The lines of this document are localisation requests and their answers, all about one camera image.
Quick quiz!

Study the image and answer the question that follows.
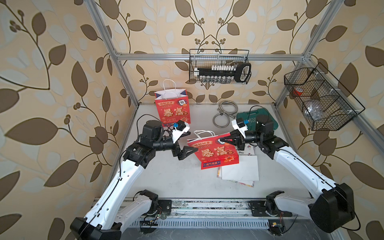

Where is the red paper bag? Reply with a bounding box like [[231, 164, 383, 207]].
[[155, 79, 191, 127], [187, 130, 239, 170]]

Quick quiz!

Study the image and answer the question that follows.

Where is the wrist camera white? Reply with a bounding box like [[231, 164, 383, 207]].
[[231, 118, 249, 138], [172, 120, 191, 144]]

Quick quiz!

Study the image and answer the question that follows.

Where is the black socket set holder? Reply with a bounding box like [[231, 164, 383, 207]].
[[192, 63, 252, 84]]

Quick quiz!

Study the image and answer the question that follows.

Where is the coiled metal hose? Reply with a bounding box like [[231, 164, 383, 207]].
[[212, 100, 239, 129]]

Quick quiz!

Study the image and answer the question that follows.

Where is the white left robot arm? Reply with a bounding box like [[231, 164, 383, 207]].
[[70, 120, 197, 240]]

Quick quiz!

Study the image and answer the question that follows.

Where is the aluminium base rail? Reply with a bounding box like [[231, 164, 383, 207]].
[[130, 198, 309, 230]]

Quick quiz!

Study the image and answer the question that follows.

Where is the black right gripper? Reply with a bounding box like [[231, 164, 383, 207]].
[[220, 129, 264, 151]]

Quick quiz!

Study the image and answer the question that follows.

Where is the white Happy Every Day bag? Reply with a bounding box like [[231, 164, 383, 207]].
[[221, 144, 260, 182]]

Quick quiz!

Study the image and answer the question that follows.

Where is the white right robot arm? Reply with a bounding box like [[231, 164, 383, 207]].
[[220, 116, 358, 233]]

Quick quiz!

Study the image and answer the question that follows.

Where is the red paper bag front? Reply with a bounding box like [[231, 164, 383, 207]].
[[187, 130, 239, 170]]

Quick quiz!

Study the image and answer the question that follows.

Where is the green plastic tool case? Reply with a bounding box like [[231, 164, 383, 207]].
[[236, 108, 279, 131]]

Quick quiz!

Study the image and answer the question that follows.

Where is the black wire basket right wall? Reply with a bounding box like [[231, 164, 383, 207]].
[[284, 63, 366, 131]]

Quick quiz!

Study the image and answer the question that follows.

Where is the floral painted paper bag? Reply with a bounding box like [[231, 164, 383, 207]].
[[217, 167, 255, 188]]

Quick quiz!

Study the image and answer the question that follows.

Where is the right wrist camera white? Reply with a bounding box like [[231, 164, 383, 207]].
[[231, 118, 249, 138]]

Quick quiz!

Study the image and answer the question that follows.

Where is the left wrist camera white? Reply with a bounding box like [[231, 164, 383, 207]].
[[172, 120, 191, 144]]

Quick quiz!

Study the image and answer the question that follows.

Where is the black wire basket wall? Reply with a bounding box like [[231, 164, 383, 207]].
[[284, 63, 366, 131], [189, 49, 252, 85]]

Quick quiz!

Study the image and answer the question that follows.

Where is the black wire basket back wall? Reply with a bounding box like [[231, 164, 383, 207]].
[[189, 49, 252, 85]]

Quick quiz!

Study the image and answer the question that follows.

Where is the clear plastic bag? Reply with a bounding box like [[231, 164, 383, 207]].
[[304, 100, 324, 121]]

